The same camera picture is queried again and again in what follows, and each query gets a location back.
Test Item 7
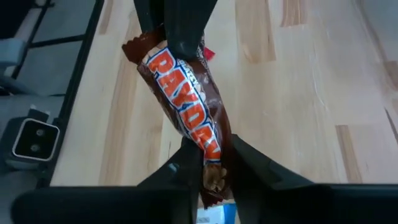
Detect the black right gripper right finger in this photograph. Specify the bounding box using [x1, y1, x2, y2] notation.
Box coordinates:
[231, 135, 312, 224]

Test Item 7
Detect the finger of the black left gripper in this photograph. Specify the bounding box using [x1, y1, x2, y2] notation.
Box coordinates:
[164, 0, 218, 62]
[133, 0, 167, 34]

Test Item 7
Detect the small white-rimmed camera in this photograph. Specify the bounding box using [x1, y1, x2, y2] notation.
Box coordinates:
[12, 117, 60, 162]

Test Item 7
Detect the blue white candy bar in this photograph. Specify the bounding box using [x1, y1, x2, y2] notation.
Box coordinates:
[195, 202, 239, 224]

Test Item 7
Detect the red candy bar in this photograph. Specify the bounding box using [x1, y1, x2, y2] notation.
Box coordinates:
[202, 46, 216, 62]

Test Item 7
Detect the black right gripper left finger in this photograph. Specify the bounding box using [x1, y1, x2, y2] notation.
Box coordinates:
[136, 136, 205, 224]

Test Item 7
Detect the black aluminium table frame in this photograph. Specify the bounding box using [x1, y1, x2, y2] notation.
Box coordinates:
[18, 0, 105, 189]

